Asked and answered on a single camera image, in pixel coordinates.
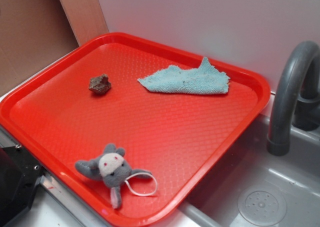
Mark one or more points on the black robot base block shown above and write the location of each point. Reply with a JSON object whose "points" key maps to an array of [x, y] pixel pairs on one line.
{"points": [[20, 176]]}

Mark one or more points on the light blue cloth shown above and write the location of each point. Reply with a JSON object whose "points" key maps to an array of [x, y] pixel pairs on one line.
{"points": [[203, 80]]}

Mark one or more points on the red plastic tray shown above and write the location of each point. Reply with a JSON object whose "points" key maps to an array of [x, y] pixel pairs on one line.
{"points": [[177, 137]]}

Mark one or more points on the brown rock chunk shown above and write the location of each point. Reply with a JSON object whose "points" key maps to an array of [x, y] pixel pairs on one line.
{"points": [[100, 85]]}

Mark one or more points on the grey plush toy animal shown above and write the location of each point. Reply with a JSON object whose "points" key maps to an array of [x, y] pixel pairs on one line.
{"points": [[114, 171]]}

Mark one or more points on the grey plastic sink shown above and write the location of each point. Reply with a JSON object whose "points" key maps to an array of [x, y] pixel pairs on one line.
{"points": [[249, 187]]}

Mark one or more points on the light wooden board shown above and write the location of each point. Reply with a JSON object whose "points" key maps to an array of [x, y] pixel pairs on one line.
{"points": [[86, 19]]}

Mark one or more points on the grey curved faucet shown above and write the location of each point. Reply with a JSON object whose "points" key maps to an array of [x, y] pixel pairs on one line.
{"points": [[297, 98]]}

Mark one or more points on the brown cardboard panel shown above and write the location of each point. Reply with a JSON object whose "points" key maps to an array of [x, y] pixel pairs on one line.
{"points": [[33, 34]]}

